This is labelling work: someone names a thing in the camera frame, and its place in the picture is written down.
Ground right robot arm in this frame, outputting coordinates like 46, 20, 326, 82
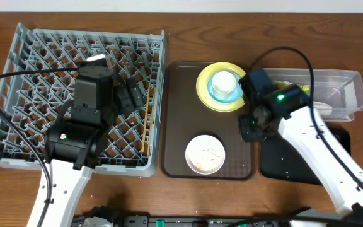
239, 69, 363, 226

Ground brown serving tray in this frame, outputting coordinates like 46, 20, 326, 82
161, 61, 256, 180

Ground rice food scraps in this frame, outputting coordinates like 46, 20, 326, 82
187, 144, 224, 173

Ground white cup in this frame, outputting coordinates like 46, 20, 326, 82
211, 71, 237, 103

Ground white napkin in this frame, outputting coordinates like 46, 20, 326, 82
313, 102, 333, 115

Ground yellow plate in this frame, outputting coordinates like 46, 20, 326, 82
196, 62, 245, 112

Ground green orange snack wrapper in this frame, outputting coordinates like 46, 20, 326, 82
272, 80, 311, 95

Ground light blue bowl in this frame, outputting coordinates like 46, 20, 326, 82
207, 73, 242, 104

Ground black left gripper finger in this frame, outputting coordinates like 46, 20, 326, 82
126, 78, 144, 108
113, 74, 135, 114

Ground black tray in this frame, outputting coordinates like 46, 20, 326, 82
259, 125, 352, 186

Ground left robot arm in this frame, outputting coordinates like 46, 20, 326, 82
28, 54, 144, 226

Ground white bowl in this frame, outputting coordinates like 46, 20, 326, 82
185, 135, 226, 175

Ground black equipment at bottom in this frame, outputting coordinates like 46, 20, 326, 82
71, 205, 359, 227

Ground clear plastic bin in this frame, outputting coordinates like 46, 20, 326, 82
265, 68, 363, 122

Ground wooden chopstick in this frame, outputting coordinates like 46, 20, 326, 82
141, 82, 151, 156
147, 87, 156, 156

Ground grey dishwasher rack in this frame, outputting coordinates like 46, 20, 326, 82
0, 24, 168, 177

